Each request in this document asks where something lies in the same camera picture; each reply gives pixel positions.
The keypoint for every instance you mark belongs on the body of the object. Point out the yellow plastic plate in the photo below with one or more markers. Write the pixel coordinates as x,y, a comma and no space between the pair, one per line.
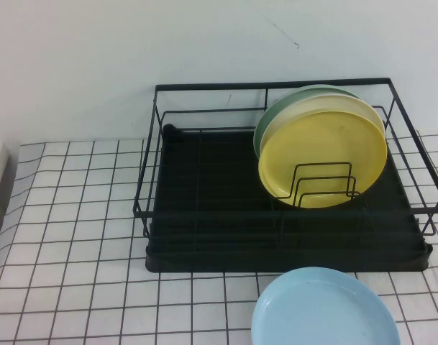
330,151

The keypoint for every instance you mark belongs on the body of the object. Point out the green plastic plate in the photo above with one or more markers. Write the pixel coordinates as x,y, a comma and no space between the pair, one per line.
312,90

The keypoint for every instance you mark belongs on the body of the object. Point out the cream plastic plate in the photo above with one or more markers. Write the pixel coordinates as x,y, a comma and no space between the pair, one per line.
348,102

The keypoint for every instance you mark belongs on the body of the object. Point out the light blue plastic plate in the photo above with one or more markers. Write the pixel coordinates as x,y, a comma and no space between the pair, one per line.
323,309

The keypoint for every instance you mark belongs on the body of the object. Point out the black plastic drip tray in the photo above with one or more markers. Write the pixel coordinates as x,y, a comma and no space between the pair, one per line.
204,253

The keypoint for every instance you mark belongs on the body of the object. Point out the white grid tablecloth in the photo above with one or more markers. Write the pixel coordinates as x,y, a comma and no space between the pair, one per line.
78,251

